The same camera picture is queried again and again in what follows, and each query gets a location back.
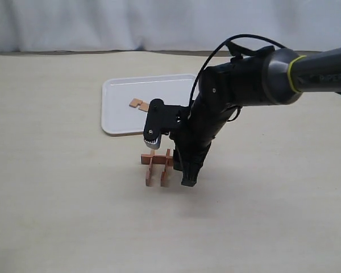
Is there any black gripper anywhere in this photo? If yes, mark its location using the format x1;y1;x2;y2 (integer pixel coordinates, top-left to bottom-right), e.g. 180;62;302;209
173;94;236;187

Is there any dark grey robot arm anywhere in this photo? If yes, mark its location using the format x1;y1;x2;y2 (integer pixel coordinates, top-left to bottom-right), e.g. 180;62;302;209
174;47;341;187

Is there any white plastic tray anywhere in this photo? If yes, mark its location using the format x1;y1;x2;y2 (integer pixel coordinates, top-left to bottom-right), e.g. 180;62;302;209
101;74;196;135

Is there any white backdrop cloth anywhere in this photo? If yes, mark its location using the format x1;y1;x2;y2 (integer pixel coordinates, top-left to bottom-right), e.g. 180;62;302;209
0;1;341;52

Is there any black cable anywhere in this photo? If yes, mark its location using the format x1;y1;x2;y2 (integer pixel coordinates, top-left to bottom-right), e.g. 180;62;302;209
187;34;288;114

